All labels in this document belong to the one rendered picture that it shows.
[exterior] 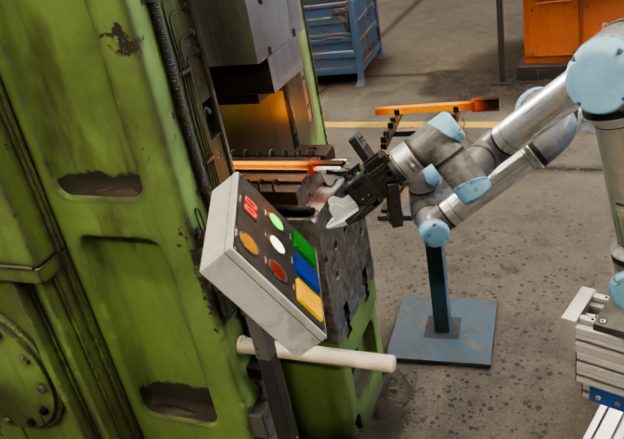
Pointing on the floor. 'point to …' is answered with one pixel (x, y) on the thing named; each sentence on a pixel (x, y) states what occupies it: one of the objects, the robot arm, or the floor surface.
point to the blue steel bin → (343, 28)
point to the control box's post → (275, 386)
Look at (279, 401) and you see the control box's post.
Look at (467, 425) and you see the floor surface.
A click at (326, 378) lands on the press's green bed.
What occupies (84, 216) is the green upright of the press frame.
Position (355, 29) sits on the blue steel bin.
